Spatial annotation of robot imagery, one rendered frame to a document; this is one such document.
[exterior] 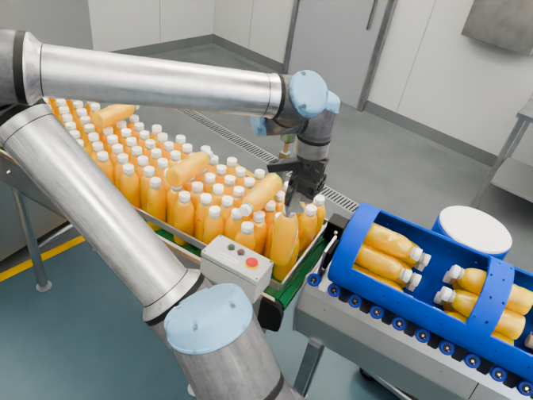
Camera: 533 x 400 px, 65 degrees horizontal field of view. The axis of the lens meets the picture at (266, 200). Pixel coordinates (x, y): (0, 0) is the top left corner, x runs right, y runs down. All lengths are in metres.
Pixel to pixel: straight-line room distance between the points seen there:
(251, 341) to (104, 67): 0.51
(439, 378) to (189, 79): 1.16
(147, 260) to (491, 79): 4.14
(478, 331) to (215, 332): 0.83
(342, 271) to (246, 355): 0.66
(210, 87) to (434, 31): 4.07
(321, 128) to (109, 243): 0.55
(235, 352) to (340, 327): 0.83
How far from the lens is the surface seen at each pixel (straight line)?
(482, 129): 4.76
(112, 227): 0.84
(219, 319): 0.69
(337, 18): 5.17
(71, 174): 0.85
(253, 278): 1.22
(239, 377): 0.72
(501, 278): 1.33
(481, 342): 1.35
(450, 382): 1.51
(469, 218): 1.88
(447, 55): 4.72
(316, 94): 0.85
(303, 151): 1.07
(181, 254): 1.55
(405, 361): 1.50
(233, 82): 0.80
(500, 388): 1.51
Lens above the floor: 2.00
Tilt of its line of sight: 37 degrees down
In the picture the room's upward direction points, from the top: 10 degrees clockwise
